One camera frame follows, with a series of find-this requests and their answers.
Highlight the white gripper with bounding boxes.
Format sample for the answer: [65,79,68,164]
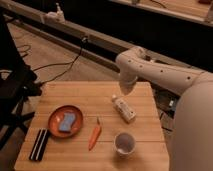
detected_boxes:
[119,74,137,95]

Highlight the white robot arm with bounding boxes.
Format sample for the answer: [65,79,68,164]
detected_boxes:
[116,46,213,171]

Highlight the white paper cup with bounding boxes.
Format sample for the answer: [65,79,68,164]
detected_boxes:
[114,132,136,158]

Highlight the orange carrot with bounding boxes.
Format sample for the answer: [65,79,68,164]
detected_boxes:
[88,120,102,151]

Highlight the blue sponge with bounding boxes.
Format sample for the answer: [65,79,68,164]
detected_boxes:
[59,113,76,132]

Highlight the orange frying pan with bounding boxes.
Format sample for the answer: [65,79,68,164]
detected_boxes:
[29,105,83,162]

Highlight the black office chair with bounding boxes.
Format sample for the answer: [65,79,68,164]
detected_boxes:
[0,13,42,150]

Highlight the grey metal rail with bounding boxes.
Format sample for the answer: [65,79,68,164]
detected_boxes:
[0,0,213,72]

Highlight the black floor cable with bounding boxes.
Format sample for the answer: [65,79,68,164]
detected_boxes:
[33,36,90,85]

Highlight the white object on rail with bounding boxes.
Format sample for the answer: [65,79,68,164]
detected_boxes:
[40,4,65,23]

